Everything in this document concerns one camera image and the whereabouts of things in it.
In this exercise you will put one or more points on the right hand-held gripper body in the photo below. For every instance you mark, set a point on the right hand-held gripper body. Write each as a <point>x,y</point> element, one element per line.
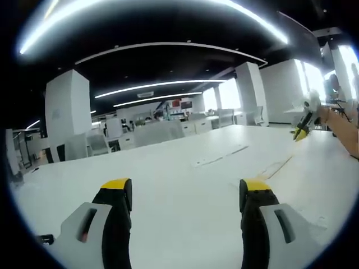
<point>313,102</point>

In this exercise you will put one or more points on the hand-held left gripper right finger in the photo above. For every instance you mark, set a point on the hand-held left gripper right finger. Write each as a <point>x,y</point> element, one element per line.
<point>255,238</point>

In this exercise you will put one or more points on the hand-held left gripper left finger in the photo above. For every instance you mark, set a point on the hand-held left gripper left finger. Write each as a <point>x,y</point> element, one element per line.
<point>115,238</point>

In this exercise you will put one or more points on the white mesh office chair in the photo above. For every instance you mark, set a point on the white mesh office chair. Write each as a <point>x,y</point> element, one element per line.
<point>98,144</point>
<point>172,129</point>
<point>147,134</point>
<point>226,117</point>
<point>259,115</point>

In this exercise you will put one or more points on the small clear plastic bag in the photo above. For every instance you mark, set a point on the small clear plastic bag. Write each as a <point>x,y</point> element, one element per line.
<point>277,166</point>

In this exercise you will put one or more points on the dark hanging panel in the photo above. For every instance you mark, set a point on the dark hanging panel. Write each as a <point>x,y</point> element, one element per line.
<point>300,36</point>

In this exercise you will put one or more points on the white drawer cabinet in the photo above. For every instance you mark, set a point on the white drawer cabinet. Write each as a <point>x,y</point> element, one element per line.
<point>127,142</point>

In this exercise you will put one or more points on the black office chair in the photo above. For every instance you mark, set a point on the black office chair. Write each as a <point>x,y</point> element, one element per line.
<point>60,152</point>

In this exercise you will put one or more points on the row of white desk cabinets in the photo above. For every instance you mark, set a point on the row of white desk cabinets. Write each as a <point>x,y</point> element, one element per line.
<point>200,126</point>

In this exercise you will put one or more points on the small dark object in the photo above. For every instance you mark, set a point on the small dark object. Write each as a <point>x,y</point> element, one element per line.
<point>35,170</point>

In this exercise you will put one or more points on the tall white cabinet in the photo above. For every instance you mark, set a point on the tall white cabinet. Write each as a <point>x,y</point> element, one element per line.
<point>113,127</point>

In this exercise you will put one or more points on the short ceiling light strip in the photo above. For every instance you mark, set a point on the short ceiling light strip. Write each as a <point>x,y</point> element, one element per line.
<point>33,124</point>

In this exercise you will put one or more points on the straight ceiling light strip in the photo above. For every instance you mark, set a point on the straight ceiling light strip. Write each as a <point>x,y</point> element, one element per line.
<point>157,98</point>
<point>157,85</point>

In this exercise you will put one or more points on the ceiling air vent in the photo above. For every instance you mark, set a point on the ceiling air vent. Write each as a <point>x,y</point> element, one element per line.
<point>145,94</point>

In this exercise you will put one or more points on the long curved ceiling light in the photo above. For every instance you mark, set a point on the long curved ceiling light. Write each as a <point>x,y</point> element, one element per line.
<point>33,39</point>

